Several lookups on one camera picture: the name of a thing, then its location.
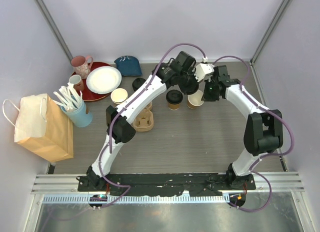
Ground brown paper cup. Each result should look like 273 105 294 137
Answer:
187 90 204 109
168 103 180 111

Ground black coffee lid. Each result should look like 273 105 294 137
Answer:
166 89 183 105

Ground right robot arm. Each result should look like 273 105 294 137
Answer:
196 64 283 189

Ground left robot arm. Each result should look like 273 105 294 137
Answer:
86 51 202 191

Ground stack of black lids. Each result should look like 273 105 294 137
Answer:
132 78 146 91

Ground brown pulp cup carrier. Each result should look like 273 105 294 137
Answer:
132 102 154 132

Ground stacked brown paper cups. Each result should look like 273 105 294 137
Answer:
110 88 128 105

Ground white paper plate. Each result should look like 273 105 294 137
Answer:
86 66 122 94

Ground tall pink floral mug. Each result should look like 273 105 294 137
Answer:
70 56 94 79

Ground light blue holder cup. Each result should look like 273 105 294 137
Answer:
60 101 93 128

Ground small pink floral mug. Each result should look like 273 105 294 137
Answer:
69 74 85 91

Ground brown paper bag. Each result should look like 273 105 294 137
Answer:
2 93 74 163

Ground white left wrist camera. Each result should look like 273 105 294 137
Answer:
194 57 215 83

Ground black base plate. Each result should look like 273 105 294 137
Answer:
76 172 257 196

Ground aluminium rail frame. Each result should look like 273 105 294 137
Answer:
31 172 304 207

